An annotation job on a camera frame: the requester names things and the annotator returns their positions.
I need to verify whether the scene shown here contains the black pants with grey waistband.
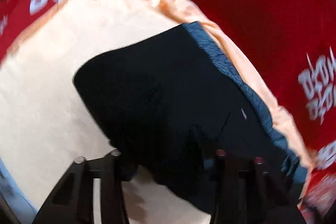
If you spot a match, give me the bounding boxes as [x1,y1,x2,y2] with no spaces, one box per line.
[73,22,307,213]

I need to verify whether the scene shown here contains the peach cushion cloth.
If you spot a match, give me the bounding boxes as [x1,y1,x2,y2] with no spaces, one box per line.
[1,0,312,209]

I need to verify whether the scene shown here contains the red bedspread with white characters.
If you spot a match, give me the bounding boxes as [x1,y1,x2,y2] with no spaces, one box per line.
[1,0,335,223]

